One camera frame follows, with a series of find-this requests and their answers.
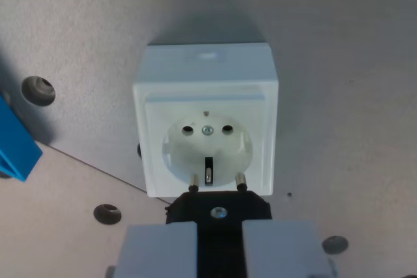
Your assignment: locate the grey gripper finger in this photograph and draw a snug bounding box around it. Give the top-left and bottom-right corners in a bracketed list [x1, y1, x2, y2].
[114, 222, 199, 278]
[242, 219, 334, 278]

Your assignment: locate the black power plug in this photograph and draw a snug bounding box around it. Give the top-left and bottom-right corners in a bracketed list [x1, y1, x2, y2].
[165, 173, 273, 278]

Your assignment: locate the white wall socket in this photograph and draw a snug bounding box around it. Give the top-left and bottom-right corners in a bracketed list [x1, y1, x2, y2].
[132, 42, 280, 198]

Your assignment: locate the blue ribbed plastic wedge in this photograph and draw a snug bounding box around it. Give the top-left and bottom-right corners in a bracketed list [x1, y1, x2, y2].
[0, 92, 44, 182]

